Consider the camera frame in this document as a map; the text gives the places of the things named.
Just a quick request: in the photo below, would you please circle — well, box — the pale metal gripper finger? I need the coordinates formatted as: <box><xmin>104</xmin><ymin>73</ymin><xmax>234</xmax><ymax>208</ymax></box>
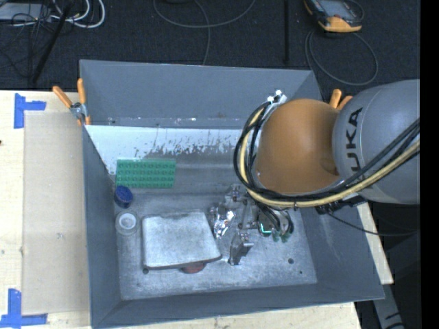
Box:
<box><xmin>223</xmin><ymin>184</ymin><xmax>244</xmax><ymax>212</ymax></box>
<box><xmin>228</xmin><ymin>230</ymin><xmax>255</xmax><ymax>266</ymax></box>

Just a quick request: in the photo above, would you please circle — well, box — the clear glass thing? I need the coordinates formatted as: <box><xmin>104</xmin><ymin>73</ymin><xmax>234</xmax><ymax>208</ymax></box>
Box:
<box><xmin>208</xmin><ymin>202</ymin><xmax>237</xmax><ymax>240</ymax></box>

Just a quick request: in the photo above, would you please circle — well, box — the grey metal bin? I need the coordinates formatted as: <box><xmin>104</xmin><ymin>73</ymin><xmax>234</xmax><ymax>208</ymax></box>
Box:
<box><xmin>78</xmin><ymin>59</ymin><xmax>386</xmax><ymax>329</ymax></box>

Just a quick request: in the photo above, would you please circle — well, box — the red round thing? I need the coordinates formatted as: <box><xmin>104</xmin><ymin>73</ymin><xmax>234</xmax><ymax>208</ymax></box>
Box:
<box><xmin>179</xmin><ymin>263</ymin><xmax>207</xmax><ymax>274</ymax></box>

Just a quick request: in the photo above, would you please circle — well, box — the grey flat slab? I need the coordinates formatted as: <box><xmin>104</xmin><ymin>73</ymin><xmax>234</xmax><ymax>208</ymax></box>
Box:
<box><xmin>141</xmin><ymin>210</ymin><xmax>223</xmax><ymax>271</ymax></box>

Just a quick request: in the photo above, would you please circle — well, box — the green studded flat block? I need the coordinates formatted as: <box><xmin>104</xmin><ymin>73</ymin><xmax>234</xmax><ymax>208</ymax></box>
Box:
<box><xmin>115</xmin><ymin>158</ymin><xmax>177</xmax><ymax>189</ymax></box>

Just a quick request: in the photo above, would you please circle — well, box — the blue bottle cap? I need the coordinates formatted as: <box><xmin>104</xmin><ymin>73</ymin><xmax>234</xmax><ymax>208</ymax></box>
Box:
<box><xmin>113</xmin><ymin>185</ymin><xmax>134</xmax><ymax>209</ymax></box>

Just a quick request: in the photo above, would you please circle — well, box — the clear plastic cup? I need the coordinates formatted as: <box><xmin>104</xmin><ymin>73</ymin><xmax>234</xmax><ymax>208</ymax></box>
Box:
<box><xmin>115</xmin><ymin>210</ymin><xmax>140</xmax><ymax>236</ymax></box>

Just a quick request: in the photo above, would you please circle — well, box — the pale brown flat board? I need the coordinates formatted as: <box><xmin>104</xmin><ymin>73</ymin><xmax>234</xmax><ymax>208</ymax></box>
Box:
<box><xmin>21</xmin><ymin>110</ymin><xmax>91</xmax><ymax>317</ymax></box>

